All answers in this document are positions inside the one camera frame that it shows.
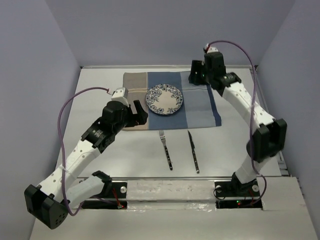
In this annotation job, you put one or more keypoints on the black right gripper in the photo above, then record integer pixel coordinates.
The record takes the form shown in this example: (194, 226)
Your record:
(197, 66)

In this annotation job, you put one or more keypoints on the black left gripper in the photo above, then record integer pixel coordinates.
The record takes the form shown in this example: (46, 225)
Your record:
(136, 119)

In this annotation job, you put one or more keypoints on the blue floral ceramic plate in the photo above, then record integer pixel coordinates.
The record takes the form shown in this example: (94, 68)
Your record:
(164, 99)

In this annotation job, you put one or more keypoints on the blue beige checked cloth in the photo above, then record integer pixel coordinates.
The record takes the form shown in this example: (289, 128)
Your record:
(199, 109)

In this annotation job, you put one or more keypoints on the steel knife patterned handle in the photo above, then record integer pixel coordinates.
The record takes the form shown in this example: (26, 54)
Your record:
(193, 153)

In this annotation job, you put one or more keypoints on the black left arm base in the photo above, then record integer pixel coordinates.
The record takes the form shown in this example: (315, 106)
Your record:
(113, 199)

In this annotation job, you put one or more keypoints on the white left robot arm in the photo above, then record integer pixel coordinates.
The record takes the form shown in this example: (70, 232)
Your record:
(51, 200)

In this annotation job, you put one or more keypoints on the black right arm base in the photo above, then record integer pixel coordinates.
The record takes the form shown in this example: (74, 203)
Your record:
(227, 197)

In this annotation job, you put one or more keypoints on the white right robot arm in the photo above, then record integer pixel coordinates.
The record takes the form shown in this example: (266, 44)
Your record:
(266, 134)

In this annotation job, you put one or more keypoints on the steel fork patterned handle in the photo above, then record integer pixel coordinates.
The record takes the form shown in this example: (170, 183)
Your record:
(163, 140)

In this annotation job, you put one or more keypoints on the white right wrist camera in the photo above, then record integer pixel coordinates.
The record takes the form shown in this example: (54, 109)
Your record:
(209, 49)

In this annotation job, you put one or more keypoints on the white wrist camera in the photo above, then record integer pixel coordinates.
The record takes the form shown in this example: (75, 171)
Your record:
(209, 49)
(120, 95)

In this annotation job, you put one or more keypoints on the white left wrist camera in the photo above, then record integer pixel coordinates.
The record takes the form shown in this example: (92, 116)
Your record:
(120, 95)

